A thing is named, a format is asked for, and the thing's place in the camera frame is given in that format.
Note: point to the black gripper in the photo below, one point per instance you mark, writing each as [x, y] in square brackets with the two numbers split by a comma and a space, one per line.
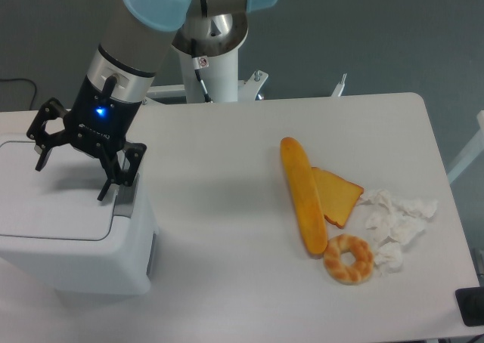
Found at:
[98, 123]

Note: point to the white trash can lid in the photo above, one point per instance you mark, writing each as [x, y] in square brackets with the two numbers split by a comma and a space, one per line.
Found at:
[58, 202]

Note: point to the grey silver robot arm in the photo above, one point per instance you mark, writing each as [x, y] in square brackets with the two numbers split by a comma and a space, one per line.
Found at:
[139, 34]

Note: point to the white trash can body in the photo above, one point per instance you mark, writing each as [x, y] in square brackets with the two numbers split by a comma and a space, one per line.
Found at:
[117, 264]

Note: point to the long yellow baguette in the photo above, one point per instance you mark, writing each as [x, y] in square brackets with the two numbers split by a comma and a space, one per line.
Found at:
[304, 192]

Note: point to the toast slice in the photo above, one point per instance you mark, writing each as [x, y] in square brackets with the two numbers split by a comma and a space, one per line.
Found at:
[337, 195]

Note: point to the crumpled white tissue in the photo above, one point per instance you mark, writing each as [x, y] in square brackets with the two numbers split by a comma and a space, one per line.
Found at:
[393, 226]

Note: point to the black device at edge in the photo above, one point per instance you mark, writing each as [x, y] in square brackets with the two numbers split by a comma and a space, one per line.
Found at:
[470, 303]

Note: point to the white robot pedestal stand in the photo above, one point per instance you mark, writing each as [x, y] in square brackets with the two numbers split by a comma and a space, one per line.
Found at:
[212, 80]

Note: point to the braided ring bread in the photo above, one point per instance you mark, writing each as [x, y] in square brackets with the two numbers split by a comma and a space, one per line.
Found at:
[349, 259]

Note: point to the white frame at right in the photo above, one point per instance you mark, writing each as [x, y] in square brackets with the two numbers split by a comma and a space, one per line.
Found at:
[472, 149]

